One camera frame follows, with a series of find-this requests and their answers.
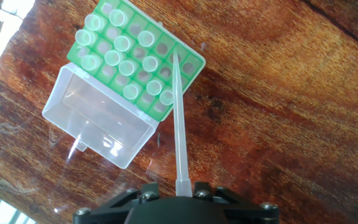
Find glossy wood grain board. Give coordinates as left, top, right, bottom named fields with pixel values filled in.
left=0, top=0, right=358, bottom=224

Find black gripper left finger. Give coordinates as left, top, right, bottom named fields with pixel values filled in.
left=72, top=182, right=160, bottom=224

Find translucent tip box green rack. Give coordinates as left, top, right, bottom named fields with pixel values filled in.
left=66, top=0, right=207, bottom=123

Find clear hinged box lid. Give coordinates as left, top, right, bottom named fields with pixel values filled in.
left=41, top=62, right=160, bottom=170

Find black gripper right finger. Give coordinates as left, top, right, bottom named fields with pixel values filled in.
left=193, top=181, right=280, bottom=224

